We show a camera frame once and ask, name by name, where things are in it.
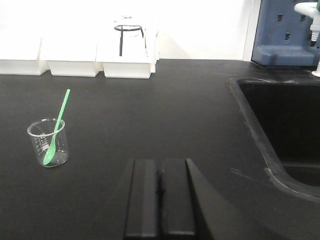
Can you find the white left storage bin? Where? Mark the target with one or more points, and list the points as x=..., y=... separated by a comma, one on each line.
x=21, y=56

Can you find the blue pegboard drying rack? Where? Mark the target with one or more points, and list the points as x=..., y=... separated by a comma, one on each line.
x=283, y=36

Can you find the white right storage bin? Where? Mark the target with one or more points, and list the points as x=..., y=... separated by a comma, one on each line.
x=139, y=56

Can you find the white lab faucet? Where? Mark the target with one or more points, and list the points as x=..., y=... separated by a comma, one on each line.
x=311, y=10

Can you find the white storage bin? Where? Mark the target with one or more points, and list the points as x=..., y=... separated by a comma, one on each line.
x=139, y=56
x=21, y=56
x=71, y=55

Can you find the black lab sink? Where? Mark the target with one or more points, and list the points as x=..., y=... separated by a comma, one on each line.
x=283, y=117

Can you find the white middle storage bin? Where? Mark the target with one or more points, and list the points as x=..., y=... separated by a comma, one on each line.
x=71, y=55

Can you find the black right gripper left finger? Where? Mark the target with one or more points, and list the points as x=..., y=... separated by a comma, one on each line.
x=142, y=210

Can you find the black wire tripod stand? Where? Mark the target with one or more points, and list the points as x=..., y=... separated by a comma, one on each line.
x=127, y=28

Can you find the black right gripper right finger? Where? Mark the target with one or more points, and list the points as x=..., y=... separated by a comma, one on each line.
x=177, y=216

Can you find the green plastic spoon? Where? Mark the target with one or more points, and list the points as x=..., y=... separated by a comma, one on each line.
x=52, y=147

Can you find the small glass beaker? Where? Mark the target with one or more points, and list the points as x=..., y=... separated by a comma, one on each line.
x=40, y=133

